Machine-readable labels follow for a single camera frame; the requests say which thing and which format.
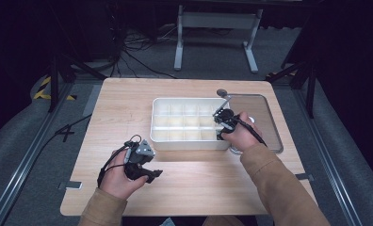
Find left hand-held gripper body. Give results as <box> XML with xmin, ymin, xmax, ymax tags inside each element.
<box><xmin>123</xmin><ymin>139</ymin><xmax>156</xmax><ymax>182</ymax></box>

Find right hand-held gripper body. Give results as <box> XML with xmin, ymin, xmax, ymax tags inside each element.
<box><xmin>213</xmin><ymin>95</ymin><xmax>239</xmax><ymax>133</ymax></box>

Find white divided storage box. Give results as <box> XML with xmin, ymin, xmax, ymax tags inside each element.
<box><xmin>149</xmin><ymin>97</ymin><xmax>236</xmax><ymax>152</ymax></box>

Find person's right hand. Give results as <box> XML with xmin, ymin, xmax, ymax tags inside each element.
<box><xmin>220</xmin><ymin>110</ymin><xmax>265</xmax><ymax>153</ymax></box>

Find person's left hand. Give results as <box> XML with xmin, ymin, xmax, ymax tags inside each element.
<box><xmin>98</xmin><ymin>149</ymin><xmax>149</xmax><ymax>201</ymax></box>

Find grey tape piece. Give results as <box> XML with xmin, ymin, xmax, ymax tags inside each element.
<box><xmin>295</xmin><ymin>172</ymin><xmax>315</xmax><ymax>182</ymax></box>
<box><xmin>57</xmin><ymin>180</ymin><xmax>84</xmax><ymax>191</ymax></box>

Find black metal stand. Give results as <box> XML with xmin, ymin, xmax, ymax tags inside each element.
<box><xmin>265</xmin><ymin>58</ymin><xmax>318</xmax><ymax>120</ymax></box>
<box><xmin>47</xmin><ymin>52</ymin><xmax>109</xmax><ymax>114</ymax></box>

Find yellow black floor tape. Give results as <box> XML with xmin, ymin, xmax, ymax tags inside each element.
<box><xmin>32</xmin><ymin>75</ymin><xmax>78</xmax><ymax>102</ymax></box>

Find black floor cable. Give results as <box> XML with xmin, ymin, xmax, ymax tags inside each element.
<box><xmin>33</xmin><ymin>114</ymin><xmax>93</xmax><ymax>158</ymax></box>

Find bundle of black floor cables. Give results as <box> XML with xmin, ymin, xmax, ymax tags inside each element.
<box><xmin>107</xmin><ymin>12</ymin><xmax>180</xmax><ymax>80</ymax></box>

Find white metal table frame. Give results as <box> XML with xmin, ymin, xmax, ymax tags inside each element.
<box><xmin>173</xmin><ymin>4</ymin><xmax>265</xmax><ymax>75</ymax></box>

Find aluminium floor rail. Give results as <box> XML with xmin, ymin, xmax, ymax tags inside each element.
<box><xmin>293</xmin><ymin>89</ymin><xmax>364</xmax><ymax>226</ymax></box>
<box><xmin>0</xmin><ymin>80</ymin><xmax>75</xmax><ymax>226</ymax></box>

